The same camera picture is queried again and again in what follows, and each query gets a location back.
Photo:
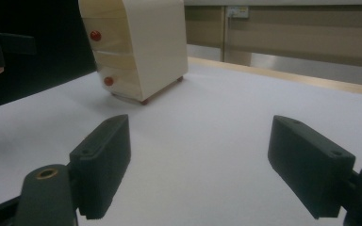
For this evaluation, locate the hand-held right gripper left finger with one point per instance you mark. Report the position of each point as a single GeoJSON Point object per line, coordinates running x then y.
{"type": "Point", "coordinates": [102, 163]}

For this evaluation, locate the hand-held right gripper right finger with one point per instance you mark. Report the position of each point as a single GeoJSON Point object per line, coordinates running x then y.
{"type": "Point", "coordinates": [308, 163]}

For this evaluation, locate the cream drawer cabinet red knobs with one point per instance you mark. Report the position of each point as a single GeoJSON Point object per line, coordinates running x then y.
{"type": "Point", "coordinates": [157, 47]}

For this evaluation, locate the black curtain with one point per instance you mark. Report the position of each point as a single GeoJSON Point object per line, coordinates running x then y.
{"type": "Point", "coordinates": [44, 69]}

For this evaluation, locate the beige desk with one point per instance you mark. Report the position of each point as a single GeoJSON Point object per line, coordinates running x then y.
{"type": "Point", "coordinates": [295, 34]}

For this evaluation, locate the white wall socket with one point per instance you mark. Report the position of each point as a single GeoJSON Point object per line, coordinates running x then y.
{"type": "Point", "coordinates": [237, 12]}

